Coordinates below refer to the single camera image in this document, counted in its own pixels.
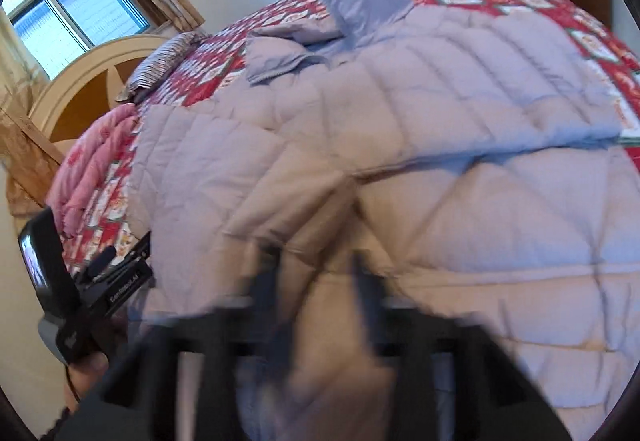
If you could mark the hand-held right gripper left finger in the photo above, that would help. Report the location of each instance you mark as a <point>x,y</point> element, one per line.
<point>200,346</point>

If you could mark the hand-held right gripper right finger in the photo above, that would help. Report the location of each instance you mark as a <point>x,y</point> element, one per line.
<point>367,293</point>

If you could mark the beige quilted down jacket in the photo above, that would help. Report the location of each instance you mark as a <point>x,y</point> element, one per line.
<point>400,121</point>

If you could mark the person's left hand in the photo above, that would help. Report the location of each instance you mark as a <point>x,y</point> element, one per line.
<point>87,376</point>

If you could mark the pink folded blanket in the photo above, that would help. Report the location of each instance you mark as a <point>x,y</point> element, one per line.
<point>95,161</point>

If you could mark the cream and brown headboard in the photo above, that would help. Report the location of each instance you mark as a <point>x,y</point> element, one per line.
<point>80,81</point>

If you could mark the striped grey pillow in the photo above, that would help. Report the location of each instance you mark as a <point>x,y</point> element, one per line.
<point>160,61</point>

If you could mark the window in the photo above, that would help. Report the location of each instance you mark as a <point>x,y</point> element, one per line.
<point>75,1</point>

